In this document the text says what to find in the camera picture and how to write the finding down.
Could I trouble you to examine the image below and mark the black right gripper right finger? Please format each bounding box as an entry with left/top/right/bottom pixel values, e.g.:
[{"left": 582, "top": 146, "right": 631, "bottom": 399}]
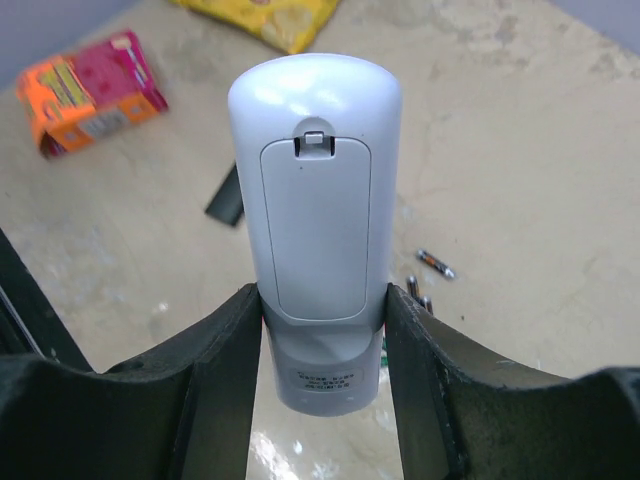
[{"left": 385, "top": 285, "right": 639, "bottom": 479}]

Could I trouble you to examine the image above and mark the black remote control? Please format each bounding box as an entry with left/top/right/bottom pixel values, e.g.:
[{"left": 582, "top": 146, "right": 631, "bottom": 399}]
[{"left": 204, "top": 164, "right": 244, "bottom": 227}]

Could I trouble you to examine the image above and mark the yellow Lays chips bag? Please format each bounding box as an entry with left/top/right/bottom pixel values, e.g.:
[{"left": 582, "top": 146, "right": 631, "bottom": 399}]
[{"left": 174, "top": 0, "right": 340, "bottom": 55}]

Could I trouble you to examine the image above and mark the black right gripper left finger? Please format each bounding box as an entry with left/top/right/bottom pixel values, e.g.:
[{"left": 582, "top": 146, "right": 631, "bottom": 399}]
[{"left": 1, "top": 284, "right": 262, "bottom": 479}]

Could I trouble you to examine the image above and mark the white remote control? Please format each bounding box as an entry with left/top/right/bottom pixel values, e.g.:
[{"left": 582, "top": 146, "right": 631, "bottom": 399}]
[{"left": 228, "top": 53, "right": 403, "bottom": 417}]

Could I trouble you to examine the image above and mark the orange pink candy box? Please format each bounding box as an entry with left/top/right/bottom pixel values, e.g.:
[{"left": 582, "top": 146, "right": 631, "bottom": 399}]
[{"left": 16, "top": 30, "right": 168, "bottom": 158}]

